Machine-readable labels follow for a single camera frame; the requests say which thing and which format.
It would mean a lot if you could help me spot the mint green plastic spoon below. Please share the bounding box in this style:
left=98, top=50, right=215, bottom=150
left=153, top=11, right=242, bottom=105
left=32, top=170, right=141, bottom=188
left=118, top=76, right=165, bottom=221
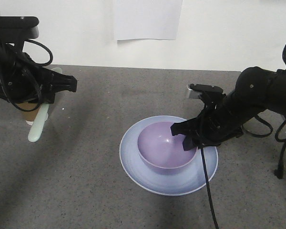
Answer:
left=28, top=67, right=63, bottom=143

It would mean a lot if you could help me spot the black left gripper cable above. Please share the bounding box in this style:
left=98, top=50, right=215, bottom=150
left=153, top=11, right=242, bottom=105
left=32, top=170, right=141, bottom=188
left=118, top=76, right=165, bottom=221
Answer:
left=0, top=39, right=54, bottom=113

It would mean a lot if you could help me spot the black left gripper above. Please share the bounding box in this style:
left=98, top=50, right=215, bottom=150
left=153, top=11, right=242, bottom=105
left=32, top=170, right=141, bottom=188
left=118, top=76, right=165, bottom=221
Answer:
left=0, top=39, right=77, bottom=104

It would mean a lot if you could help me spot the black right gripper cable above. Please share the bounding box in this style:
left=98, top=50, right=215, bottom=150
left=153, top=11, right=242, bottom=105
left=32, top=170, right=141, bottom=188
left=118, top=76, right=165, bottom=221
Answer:
left=199, top=145, right=220, bottom=229

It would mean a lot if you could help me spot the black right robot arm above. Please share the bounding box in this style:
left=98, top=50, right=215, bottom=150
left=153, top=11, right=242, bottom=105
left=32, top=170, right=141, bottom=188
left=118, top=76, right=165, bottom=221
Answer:
left=171, top=45, right=286, bottom=150

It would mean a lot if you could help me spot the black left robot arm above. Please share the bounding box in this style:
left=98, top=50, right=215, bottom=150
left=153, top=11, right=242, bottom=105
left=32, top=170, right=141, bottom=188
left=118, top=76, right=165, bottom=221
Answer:
left=0, top=41, right=77, bottom=104

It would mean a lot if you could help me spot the white paper sheet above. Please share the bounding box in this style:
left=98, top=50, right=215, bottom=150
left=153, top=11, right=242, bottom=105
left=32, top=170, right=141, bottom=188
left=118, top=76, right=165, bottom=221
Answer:
left=113, top=0, right=183, bottom=41

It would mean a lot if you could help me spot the light blue plate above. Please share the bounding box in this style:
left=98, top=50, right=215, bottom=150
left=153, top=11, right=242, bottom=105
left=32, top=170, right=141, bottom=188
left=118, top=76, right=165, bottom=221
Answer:
left=119, top=115, right=218, bottom=196

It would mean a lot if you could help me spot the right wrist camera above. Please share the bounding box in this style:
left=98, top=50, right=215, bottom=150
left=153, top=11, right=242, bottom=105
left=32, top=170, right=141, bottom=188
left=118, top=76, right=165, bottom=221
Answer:
left=186, top=83, right=223, bottom=99

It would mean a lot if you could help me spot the brown paper cup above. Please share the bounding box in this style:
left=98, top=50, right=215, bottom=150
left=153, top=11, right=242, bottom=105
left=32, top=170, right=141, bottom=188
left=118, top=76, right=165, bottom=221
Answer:
left=16, top=102, right=49, bottom=125

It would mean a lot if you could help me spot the purple plastic bowl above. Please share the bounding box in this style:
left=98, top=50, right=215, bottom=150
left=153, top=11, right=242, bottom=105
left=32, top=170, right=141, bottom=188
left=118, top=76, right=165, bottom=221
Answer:
left=137, top=121, right=197, bottom=175

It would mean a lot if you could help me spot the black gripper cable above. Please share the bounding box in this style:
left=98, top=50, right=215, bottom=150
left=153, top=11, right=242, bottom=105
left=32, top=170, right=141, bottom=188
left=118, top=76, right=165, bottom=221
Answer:
left=0, top=39, right=54, bottom=113
left=199, top=145, right=220, bottom=229

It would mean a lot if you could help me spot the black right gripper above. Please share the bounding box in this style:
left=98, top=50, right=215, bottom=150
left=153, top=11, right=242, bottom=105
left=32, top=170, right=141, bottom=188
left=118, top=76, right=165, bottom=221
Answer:
left=170, top=92, right=243, bottom=151

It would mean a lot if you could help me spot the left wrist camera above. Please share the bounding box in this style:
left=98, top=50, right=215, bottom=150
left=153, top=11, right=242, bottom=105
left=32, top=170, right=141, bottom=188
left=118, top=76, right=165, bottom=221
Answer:
left=0, top=16, right=40, bottom=50

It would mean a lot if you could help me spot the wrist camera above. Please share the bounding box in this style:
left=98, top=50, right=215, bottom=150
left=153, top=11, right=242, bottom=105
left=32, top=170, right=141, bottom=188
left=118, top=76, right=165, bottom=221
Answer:
left=186, top=83, right=223, bottom=99
left=0, top=16, right=40, bottom=50

